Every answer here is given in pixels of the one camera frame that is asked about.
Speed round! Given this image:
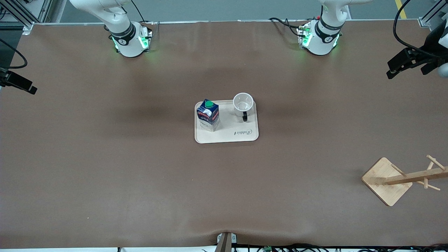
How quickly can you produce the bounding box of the blue milk carton green cap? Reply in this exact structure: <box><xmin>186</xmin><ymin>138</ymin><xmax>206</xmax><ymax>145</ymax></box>
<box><xmin>196</xmin><ymin>99</ymin><xmax>221</xmax><ymax>132</ymax></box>

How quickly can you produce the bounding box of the metal table clamp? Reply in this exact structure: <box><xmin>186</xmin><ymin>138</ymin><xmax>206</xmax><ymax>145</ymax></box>
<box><xmin>216</xmin><ymin>232</ymin><xmax>238</xmax><ymax>252</ymax></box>

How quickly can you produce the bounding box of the black arm base cable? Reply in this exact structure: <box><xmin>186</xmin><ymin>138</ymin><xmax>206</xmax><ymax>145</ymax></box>
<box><xmin>268</xmin><ymin>17</ymin><xmax>306</xmax><ymax>36</ymax></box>
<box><xmin>130</xmin><ymin>0</ymin><xmax>147</xmax><ymax>23</ymax></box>

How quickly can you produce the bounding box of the cream plastic tray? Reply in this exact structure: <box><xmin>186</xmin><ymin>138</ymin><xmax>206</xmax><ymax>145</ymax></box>
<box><xmin>194</xmin><ymin>100</ymin><xmax>259</xmax><ymax>144</ymax></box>

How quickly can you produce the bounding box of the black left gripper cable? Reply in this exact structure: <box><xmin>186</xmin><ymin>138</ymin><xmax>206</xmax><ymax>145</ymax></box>
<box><xmin>393</xmin><ymin>0</ymin><xmax>448</xmax><ymax>59</ymax></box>

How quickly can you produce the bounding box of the black left arm base cable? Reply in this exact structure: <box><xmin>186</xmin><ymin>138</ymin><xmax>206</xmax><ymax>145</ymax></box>
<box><xmin>268</xmin><ymin>17</ymin><xmax>306</xmax><ymax>36</ymax></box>

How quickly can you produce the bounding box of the white smiley cup black handle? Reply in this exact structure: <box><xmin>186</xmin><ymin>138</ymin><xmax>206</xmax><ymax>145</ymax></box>
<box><xmin>233</xmin><ymin>92</ymin><xmax>254</xmax><ymax>123</ymax></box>

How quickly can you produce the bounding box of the wooden mug rack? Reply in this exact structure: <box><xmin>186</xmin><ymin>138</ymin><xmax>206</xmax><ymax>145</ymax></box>
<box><xmin>361</xmin><ymin>154</ymin><xmax>448</xmax><ymax>207</ymax></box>

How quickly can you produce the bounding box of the black right arm base cable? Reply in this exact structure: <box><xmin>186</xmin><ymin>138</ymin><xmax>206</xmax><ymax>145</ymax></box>
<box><xmin>130</xmin><ymin>0</ymin><xmax>147</xmax><ymax>23</ymax></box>

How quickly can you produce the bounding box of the aluminium frame post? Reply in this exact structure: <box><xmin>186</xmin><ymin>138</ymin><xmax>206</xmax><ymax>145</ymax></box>
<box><xmin>0</xmin><ymin>0</ymin><xmax>54</xmax><ymax>35</ymax></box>
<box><xmin>418</xmin><ymin>0</ymin><xmax>448</xmax><ymax>28</ymax></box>

